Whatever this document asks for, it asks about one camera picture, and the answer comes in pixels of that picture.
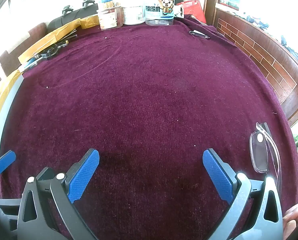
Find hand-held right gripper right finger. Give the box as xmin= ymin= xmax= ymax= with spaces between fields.
xmin=202 ymin=148 xmax=284 ymax=240

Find red shopping bag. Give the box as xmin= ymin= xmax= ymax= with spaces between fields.
xmin=176 ymin=0 xmax=207 ymax=23

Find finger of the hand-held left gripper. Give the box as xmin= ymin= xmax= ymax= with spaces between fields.
xmin=0 ymin=150 xmax=16 ymax=195
xmin=0 ymin=198 xmax=22 ymax=233

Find large clear jar cartoon label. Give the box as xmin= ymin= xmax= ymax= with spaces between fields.
xmin=144 ymin=0 xmax=175 ymax=26

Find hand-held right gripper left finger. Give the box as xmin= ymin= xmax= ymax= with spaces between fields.
xmin=17 ymin=148 xmax=100 ymax=240

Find long black bag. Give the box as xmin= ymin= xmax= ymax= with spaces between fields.
xmin=46 ymin=0 xmax=99 ymax=33

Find pile of dark small items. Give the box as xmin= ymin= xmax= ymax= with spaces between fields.
xmin=244 ymin=12 xmax=298 ymax=65

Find white plastic tub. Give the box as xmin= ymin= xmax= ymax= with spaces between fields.
xmin=121 ymin=4 xmax=144 ymax=25

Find metal nail clipper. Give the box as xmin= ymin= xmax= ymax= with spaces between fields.
xmin=189 ymin=30 xmax=211 ymax=40

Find clear jar with orange contents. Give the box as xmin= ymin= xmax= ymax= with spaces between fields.
xmin=97 ymin=6 xmax=123 ymax=30

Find clear frame eyeglasses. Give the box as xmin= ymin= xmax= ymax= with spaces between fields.
xmin=249 ymin=122 xmax=282 ymax=198

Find person's right hand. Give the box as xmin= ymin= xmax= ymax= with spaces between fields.
xmin=282 ymin=202 xmax=298 ymax=240

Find yellow-taped box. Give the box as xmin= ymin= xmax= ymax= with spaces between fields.
xmin=79 ymin=15 xmax=100 ymax=29

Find clear jar with striped lid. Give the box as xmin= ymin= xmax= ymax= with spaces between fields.
xmin=99 ymin=0 xmax=116 ymax=10

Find small yellow-taped tray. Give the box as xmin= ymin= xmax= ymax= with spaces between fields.
xmin=18 ymin=17 xmax=82 ymax=63

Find blue plastic object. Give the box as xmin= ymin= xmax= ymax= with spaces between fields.
xmin=23 ymin=56 xmax=43 ymax=70

